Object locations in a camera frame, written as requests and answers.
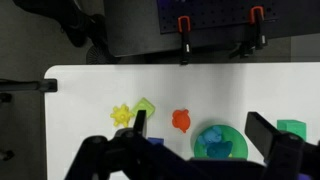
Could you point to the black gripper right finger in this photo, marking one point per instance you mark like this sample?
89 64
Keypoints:
286 153

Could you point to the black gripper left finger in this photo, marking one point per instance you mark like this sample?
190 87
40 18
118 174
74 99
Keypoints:
110 156

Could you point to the orange rubber toy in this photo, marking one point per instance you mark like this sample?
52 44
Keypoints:
181 120

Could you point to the yellow spiky toy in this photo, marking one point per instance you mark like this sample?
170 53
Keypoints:
121 115

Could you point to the green bowl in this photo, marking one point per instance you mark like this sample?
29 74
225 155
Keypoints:
238 143

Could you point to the teal rubber toy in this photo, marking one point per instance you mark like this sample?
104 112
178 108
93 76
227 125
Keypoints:
220 149

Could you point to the blue rubber toy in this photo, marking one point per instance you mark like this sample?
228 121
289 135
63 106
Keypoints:
210 136

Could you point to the green cube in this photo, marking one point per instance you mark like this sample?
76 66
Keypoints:
291 128

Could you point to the blue square block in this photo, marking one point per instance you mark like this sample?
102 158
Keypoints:
156 141

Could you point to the lime green square block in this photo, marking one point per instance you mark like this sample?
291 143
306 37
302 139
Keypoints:
145 106

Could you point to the orange and black clamp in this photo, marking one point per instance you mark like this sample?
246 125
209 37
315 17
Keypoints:
185 40
256 31

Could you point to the black chair base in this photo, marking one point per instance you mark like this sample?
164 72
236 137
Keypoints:
76 23

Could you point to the black pegboard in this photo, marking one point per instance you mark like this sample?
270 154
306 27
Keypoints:
216 13

